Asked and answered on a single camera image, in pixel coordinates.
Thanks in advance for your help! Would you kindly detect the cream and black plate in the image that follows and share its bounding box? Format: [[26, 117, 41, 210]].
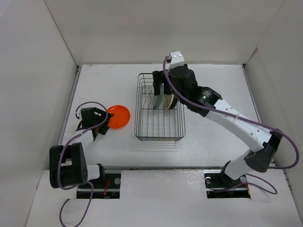
[[163, 94, 175, 110]]

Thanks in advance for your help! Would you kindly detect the orange plate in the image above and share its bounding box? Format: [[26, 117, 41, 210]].
[[107, 105, 131, 130]]

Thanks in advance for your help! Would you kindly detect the clear glass plate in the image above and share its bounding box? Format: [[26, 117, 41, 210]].
[[153, 84, 164, 109]]

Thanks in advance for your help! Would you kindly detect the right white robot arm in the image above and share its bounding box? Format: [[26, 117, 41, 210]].
[[152, 64, 282, 186]]

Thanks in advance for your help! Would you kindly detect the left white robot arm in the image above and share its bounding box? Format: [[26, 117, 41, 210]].
[[49, 107, 114, 188]]

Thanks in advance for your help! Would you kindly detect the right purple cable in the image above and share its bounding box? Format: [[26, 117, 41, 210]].
[[163, 55, 300, 195]]

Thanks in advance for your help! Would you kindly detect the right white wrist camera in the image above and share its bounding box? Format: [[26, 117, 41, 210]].
[[166, 51, 185, 71]]

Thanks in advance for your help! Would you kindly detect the grey wire dish rack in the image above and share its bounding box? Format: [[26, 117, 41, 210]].
[[134, 73, 186, 142]]

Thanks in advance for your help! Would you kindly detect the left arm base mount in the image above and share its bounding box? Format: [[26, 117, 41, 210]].
[[76, 170, 121, 199]]

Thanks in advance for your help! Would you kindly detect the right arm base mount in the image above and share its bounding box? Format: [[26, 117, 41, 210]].
[[204, 172, 250, 199]]

